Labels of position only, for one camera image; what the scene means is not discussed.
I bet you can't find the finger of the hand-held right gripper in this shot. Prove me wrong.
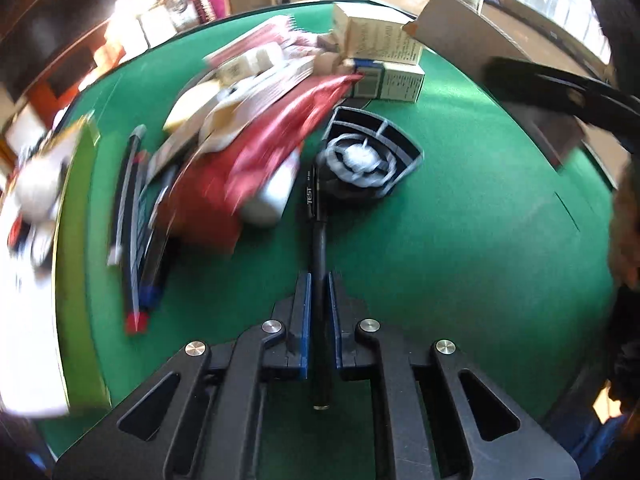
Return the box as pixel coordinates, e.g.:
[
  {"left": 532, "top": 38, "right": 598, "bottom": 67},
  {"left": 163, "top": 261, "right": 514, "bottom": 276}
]
[{"left": 482, "top": 55, "right": 640, "bottom": 153}]

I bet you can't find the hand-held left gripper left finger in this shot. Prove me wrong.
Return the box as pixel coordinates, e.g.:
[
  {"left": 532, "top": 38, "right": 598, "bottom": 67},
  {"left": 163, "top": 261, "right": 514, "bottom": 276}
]
[{"left": 52, "top": 270, "right": 313, "bottom": 480}]

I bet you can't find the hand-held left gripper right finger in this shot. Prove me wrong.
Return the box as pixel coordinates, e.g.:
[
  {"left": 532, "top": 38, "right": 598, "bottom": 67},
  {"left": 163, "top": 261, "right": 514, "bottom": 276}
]
[{"left": 326, "top": 271, "right": 581, "bottom": 480}]

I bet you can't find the black pen with white print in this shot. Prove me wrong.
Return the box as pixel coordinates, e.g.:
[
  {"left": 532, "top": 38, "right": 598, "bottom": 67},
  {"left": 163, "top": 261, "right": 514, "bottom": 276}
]
[{"left": 300, "top": 155, "right": 333, "bottom": 413}]

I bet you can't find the brown cardboard sheet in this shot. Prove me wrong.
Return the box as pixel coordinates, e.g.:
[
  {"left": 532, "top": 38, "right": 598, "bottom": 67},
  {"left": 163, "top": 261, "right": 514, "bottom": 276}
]
[{"left": 402, "top": 0, "right": 588, "bottom": 171}]

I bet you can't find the blue white medicine box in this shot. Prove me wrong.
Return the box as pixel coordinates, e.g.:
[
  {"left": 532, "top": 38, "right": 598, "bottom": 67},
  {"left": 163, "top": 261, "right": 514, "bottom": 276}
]
[{"left": 345, "top": 57, "right": 426, "bottom": 103}]

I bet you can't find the red foil packet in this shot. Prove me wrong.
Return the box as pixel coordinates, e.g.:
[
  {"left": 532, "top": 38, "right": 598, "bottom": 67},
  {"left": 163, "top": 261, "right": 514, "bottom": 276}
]
[{"left": 170, "top": 72, "right": 363, "bottom": 261}]

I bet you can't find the gold-rimmed white box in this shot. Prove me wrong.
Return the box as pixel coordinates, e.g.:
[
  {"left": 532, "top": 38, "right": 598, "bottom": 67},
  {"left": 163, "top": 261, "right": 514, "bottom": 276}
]
[{"left": 0, "top": 112, "right": 113, "bottom": 418}]

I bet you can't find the white hand cream tube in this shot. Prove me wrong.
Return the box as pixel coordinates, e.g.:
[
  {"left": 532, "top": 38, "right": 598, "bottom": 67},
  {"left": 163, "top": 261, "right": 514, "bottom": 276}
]
[{"left": 242, "top": 155, "right": 301, "bottom": 228}]

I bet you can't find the blue capped marker pen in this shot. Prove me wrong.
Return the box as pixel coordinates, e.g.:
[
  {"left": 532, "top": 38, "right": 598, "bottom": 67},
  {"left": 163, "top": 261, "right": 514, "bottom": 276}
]
[{"left": 135, "top": 180, "right": 173, "bottom": 311}]

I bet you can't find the cream medicine box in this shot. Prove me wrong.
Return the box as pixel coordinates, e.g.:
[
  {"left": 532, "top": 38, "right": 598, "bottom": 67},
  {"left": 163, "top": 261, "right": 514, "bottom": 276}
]
[{"left": 332, "top": 2, "right": 426, "bottom": 66}]

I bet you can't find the black marker pen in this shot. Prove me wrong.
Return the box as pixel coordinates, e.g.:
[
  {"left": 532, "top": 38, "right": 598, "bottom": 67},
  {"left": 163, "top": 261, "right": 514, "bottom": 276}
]
[{"left": 107, "top": 125, "right": 148, "bottom": 267}]

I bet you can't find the yellow flat box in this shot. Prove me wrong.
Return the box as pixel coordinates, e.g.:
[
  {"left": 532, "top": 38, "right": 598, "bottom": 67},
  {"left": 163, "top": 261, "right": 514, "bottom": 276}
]
[{"left": 162, "top": 80, "right": 236, "bottom": 136}]

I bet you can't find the white plush ball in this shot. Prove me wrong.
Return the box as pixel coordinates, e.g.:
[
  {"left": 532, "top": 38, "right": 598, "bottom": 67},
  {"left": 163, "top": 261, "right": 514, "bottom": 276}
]
[{"left": 12, "top": 157, "right": 68, "bottom": 223}]

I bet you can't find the wooden television cabinet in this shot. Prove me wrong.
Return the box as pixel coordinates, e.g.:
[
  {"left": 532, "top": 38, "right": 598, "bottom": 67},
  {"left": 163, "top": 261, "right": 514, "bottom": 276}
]
[{"left": 30, "top": 35, "right": 126, "bottom": 111}]

